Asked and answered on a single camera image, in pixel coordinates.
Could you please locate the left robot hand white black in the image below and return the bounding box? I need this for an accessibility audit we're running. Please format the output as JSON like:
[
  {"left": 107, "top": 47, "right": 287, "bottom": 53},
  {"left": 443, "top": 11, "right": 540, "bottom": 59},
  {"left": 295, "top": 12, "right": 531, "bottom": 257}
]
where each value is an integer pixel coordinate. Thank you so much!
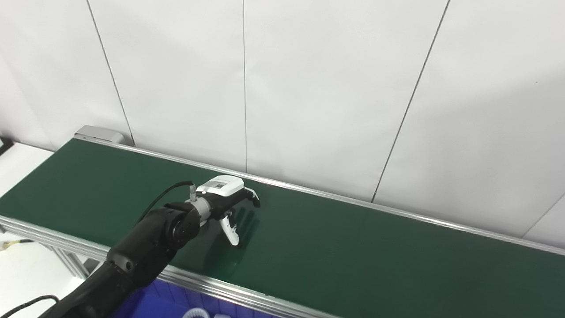
[{"left": 196, "top": 175, "right": 261, "bottom": 247}]

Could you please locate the grey conveyor end housing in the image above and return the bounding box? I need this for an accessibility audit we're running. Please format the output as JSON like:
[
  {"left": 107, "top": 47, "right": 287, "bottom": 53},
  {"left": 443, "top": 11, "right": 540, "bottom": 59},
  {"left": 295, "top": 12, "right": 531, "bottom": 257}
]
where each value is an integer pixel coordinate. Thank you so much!
[{"left": 74, "top": 125, "right": 134, "bottom": 146}]

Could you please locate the blue bin with white parts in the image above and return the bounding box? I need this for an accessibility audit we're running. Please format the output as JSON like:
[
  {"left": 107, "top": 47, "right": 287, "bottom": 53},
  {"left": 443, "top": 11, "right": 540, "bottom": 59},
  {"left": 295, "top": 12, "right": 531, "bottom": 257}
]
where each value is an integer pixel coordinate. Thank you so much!
[{"left": 110, "top": 279, "right": 274, "bottom": 318}]

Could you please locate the aluminium conveyor leg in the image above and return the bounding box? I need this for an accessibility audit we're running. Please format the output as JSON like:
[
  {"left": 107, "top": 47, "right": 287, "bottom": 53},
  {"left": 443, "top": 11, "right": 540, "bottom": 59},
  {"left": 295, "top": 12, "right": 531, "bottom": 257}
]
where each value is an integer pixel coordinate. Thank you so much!
[{"left": 44, "top": 244, "right": 100, "bottom": 280}]

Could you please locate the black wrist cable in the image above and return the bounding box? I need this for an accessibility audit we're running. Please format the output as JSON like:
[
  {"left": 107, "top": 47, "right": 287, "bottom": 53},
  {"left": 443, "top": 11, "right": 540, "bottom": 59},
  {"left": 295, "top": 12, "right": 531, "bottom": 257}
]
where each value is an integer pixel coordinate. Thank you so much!
[{"left": 136, "top": 180, "right": 198, "bottom": 223}]

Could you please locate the yellow plug cable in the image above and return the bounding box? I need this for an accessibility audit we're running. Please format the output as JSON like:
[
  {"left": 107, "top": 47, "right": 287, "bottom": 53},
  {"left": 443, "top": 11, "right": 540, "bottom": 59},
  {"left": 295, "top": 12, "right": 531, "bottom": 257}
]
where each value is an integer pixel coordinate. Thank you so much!
[{"left": 0, "top": 238, "right": 36, "bottom": 253}]

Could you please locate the thin black cable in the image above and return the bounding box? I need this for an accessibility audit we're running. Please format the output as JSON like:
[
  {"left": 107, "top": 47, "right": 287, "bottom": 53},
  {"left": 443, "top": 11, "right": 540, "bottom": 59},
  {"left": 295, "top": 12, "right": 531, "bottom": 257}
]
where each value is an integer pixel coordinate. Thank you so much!
[{"left": 0, "top": 295, "right": 60, "bottom": 318}]

